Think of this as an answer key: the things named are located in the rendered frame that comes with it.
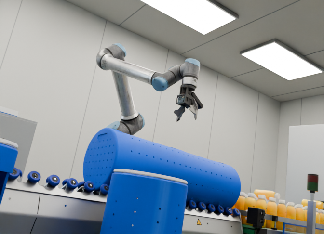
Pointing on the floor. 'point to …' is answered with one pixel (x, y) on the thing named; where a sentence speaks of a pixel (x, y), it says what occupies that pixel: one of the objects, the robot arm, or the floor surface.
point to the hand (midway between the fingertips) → (186, 121)
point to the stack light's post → (311, 209)
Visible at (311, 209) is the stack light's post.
